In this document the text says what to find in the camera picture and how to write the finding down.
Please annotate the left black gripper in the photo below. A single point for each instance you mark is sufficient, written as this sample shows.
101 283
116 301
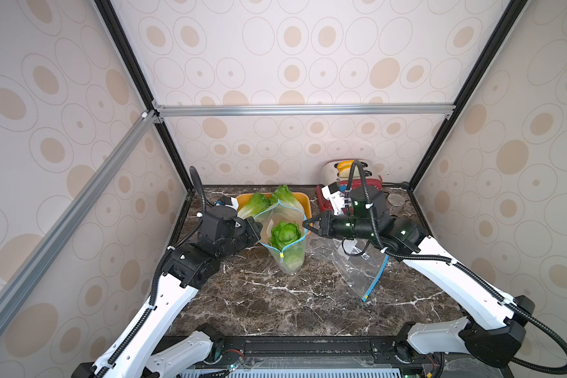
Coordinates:
254 232

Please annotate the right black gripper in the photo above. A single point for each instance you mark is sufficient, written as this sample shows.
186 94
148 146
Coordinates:
325 224

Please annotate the chinese cabbage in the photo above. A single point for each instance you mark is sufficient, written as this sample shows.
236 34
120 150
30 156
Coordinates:
285 196
288 246
256 205

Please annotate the clear zipper bag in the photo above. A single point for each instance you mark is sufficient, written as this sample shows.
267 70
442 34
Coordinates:
360 264
273 216

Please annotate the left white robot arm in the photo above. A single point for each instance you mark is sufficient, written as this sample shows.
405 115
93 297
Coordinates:
178 279

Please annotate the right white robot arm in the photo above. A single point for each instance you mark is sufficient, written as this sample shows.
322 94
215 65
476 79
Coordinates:
492 327

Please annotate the yellow plastic tray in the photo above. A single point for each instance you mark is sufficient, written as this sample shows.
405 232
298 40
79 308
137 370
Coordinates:
303 199

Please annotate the red toaster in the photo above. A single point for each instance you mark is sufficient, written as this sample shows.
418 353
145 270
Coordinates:
334 179

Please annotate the yellow toast slice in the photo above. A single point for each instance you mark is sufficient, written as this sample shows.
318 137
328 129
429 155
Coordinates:
344 165

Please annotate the clear glass jar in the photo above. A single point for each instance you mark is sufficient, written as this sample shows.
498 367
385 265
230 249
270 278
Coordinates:
396 202

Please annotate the horizontal aluminium bar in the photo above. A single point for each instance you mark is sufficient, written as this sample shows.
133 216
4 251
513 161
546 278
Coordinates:
306 110

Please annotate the left slanted aluminium bar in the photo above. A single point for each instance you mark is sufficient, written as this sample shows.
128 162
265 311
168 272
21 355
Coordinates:
25 279

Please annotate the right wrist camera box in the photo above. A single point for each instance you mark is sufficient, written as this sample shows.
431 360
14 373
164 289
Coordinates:
335 197

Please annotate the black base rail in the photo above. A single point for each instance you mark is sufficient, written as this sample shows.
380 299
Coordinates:
332 356

